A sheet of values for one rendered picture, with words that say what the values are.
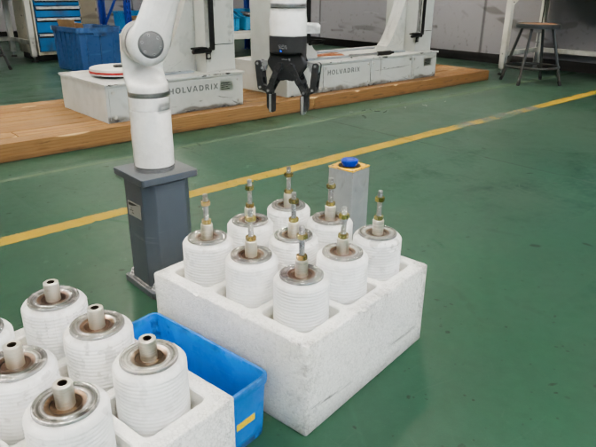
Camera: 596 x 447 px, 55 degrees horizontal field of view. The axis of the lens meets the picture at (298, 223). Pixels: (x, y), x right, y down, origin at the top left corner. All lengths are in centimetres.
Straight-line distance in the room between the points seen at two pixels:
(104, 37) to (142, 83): 413
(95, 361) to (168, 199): 61
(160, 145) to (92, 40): 409
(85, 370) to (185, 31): 262
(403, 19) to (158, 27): 340
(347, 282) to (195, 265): 29
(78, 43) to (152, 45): 408
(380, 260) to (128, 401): 56
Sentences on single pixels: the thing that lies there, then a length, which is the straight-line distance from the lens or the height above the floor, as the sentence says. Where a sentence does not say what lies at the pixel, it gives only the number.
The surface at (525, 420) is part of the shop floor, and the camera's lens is 114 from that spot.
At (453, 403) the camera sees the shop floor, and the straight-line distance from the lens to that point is 114.
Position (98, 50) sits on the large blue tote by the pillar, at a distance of 544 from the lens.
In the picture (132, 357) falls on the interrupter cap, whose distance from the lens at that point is 80.
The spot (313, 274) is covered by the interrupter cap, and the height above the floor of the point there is 25.
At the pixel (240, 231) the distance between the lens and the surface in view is 116.
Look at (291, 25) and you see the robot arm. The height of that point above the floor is 63.
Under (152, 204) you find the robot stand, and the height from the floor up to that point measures 23.
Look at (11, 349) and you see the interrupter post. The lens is 81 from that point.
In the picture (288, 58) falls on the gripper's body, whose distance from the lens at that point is 119.
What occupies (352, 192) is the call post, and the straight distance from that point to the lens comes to 133.
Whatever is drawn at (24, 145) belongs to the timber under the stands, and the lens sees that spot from 276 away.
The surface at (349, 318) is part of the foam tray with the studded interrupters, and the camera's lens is 100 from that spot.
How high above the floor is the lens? 70
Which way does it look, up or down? 22 degrees down
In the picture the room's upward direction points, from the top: 1 degrees clockwise
